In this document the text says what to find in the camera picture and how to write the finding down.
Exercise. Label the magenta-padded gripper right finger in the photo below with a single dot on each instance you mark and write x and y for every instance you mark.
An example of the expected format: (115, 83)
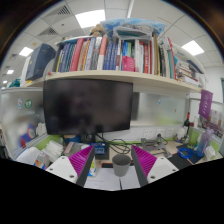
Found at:
(161, 168)

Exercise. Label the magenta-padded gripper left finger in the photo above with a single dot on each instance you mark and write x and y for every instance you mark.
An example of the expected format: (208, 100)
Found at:
(63, 168)

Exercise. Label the purple translucent water bottle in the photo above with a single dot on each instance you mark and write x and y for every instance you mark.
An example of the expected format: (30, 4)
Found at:
(203, 143)

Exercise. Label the black desk mat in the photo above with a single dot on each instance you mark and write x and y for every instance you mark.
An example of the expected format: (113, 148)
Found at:
(180, 162)

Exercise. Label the stack of white tissues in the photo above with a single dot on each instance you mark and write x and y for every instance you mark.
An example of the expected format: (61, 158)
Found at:
(53, 150)

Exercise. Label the silver laptop stand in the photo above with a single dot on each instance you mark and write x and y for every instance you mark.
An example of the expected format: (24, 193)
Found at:
(151, 145)

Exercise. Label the grey cup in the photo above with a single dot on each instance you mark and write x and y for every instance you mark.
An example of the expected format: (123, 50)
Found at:
(121, 165)

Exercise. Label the small blue printed box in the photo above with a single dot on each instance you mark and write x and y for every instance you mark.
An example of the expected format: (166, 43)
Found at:
(100, 149)

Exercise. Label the white paper sheets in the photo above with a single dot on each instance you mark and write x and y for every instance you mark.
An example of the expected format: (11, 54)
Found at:
(106, 181)

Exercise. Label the dark wine bottle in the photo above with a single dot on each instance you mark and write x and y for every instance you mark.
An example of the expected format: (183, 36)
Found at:
(187, 123)

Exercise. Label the black computer monitor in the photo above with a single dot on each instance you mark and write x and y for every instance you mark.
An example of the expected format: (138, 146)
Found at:
(86, 106)

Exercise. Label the purple hanging pennant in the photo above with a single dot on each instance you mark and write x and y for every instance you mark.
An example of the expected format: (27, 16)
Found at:
(205, 104)

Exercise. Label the shelf unit with books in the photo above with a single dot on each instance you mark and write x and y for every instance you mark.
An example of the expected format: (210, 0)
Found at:
(110, 56)

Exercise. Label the ceiling light panels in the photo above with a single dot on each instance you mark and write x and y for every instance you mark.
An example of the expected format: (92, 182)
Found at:
(90, 18)

